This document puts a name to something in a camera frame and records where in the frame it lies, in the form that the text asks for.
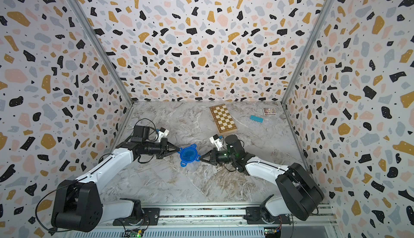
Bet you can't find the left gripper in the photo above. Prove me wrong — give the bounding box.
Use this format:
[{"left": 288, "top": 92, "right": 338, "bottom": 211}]
[{"left": 142, "top": 138, "right": 180, "bottom": 159}]

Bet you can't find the blue container lid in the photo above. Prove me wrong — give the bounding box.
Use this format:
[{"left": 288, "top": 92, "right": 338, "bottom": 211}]
[{"left": 179, "top": 144, "right": 200, "bottom": 168}]

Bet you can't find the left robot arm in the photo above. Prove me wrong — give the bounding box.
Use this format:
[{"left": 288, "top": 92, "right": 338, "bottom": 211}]
[{"left": 51, "top": 138, "right": 180, "bottom": 232}]

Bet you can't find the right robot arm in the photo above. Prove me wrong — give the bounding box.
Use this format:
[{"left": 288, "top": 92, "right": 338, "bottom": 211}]
[{"left": 200, "top": 135, "right": 324, "bottom": 224}]

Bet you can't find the wooden chessboard box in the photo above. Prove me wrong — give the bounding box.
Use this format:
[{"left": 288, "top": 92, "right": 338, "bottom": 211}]
[{"left": 209, "top": 104, "right": 238, "bottom": 136}]

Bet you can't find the teal small box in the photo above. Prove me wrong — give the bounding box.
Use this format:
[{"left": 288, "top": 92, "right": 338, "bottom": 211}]
[{"left": 250, "top": 115, "right": 264, "bottom": 123}]

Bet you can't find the playing card box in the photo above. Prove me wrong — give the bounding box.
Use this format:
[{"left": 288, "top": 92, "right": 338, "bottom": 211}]
[{"left": 263, "top": 108, "right": 277, "bottom": 115}]

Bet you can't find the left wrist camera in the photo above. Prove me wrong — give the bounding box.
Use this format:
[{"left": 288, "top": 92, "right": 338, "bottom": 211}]
[{"left": 156, "top": 128, "right": 169, "bottom": 143}]

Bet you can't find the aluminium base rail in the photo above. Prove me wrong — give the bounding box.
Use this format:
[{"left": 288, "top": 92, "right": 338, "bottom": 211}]
[{"left": 65, "top": 202, "right": 342, "bottom": 238}]

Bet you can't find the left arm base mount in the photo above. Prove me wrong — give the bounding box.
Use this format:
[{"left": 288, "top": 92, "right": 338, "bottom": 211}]
[{"left": 112, "top": 198, "right": 161, "bottom": 228}]

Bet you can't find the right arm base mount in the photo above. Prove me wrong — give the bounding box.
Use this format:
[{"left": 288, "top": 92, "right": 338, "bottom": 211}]
[{"left": 243, "top": 195, "right": 291, "bottom": 224}]

